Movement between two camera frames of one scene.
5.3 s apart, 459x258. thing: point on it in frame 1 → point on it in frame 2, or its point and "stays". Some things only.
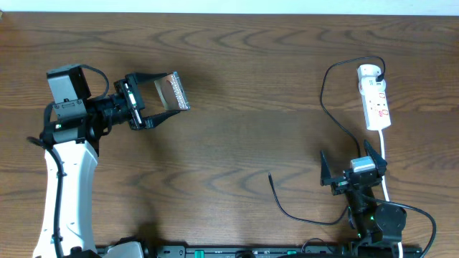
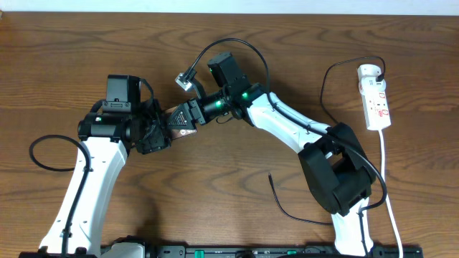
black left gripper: x=133 y=102 → x=154 y=134
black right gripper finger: x=325 y=177 → x=183 y=118
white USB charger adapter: x=368 y=85 stays
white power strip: x=376 y=107 stays
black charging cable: x=270 y=178 stays
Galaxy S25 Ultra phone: x=172 y=92 → x=176 y=133
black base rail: x=286 y=251 stays
